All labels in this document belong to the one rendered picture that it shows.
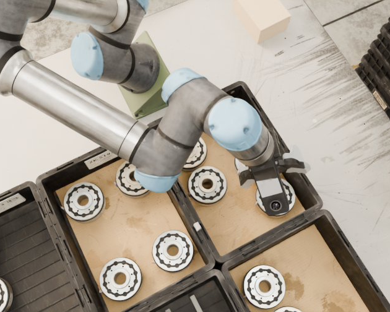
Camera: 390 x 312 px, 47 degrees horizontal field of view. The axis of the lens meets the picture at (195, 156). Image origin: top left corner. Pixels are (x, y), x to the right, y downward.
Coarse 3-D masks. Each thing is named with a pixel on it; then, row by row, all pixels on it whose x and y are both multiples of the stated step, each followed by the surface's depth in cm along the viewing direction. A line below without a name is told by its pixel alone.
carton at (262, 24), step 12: (240, 0) 149; (252, 0) 149; (264, 0) 149; (276, 0) 149; (240, 12) 152; (252, 12) 148; (264, 12) 148; (276, 12) 148; (288, 12) 148; (252, 24) 148; (264, 24) 146; (276, 24) 147; (252, 36) 153; (264, 36) 150
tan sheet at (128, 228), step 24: (120, 192) 120; (120, 216) 118; (144, 216) 118; (168, 216) 118; (96, 240) 115; (120, 240) 116; (144, 240) 116; (192, 240) 116; (96, 264) 113; (144, 264) 113; (192, 264) 114; (144, 288) 111
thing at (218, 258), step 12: (240, 84) 121; (252, 96) 119; (156, 120) 117; (264, 120) 117; (276, 132) 116; (180, 192) 110; (312, 192) 110; (192, 204) 109; (192, 216) 108; (300, 216) 109; (204, 228) 107; (276, 228) 107; (252, 240) 106; (216, 252) 105; (240, 252) 105
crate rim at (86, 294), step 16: (80, 160) 112; (48, 176) 111; (176, 192) 110; (48, 208) 108; (192, 224) 107; (64, 240) 107; (208, 256) 104; (80, 272) 103; (192, 272) 103; (80, 288) 102; (176, 288) 102; (144, 304) 101
